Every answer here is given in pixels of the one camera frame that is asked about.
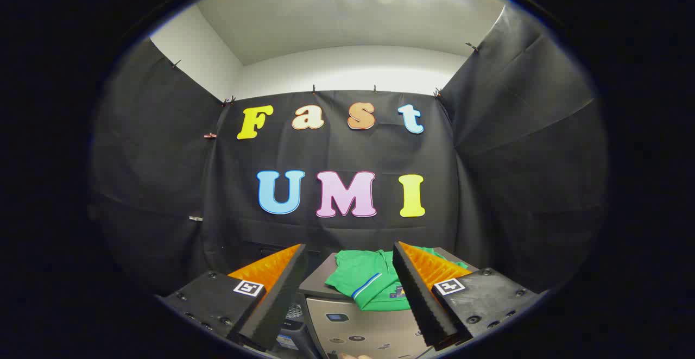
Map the black backdrop cloth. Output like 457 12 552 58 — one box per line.
90 3 609 300

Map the green polo shirt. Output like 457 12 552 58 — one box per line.
325 247 469 312

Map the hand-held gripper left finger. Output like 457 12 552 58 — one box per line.
155 243 308 353

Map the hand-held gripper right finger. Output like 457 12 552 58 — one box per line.
392 241 546 349

